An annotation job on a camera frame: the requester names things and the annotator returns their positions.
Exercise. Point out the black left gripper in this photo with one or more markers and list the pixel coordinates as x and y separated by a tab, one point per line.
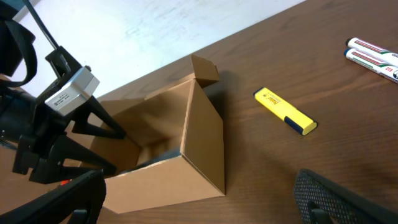
40	133

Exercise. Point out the white marker black cap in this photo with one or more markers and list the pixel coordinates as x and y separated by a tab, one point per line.
371	49

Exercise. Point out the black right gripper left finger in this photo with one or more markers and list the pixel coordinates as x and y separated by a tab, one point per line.
80	201

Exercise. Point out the yellow highlighter pen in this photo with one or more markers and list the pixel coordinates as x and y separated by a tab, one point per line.
296	119

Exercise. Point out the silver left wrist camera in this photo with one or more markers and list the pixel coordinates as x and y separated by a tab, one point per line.
74	93

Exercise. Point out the brown cardboard box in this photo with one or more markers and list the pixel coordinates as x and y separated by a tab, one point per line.
173	151

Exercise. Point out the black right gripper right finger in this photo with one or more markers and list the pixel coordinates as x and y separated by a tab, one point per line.
320	200

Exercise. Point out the white marker blue cap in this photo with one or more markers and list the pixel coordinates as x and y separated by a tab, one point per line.
374	64

